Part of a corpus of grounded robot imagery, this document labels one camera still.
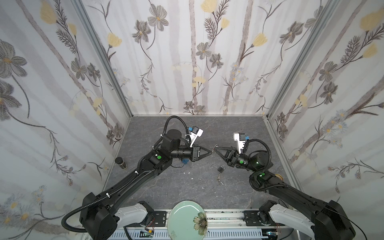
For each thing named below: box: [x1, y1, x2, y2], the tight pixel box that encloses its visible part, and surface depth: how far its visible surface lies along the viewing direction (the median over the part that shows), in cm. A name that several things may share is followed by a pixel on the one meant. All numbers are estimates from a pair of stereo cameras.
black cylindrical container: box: [114, 156, 128, 170], surface depth 87 cm
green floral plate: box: [167, 200, 208, 240], surface depth 74 cm
